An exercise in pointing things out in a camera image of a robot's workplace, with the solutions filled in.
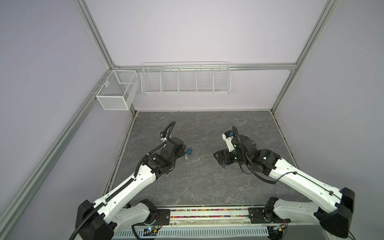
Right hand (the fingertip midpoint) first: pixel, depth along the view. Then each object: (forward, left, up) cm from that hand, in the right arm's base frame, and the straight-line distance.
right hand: (221, 153), depth 74 cm
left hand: (+4, +21, -1) cm, 21 cm away
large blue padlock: (+12, +18, -19) cm, 29 cm away
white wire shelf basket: (+51, +32, +11) cm, 61 cm away
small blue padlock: (+3, -4, -20) cm, 21 cm away
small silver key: (+1, -3, -21) cm, 21 cm away
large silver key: (+8, +20, -19) cm, 29 cm away
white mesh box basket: (+47, +66, +3) cm, 82 cm away
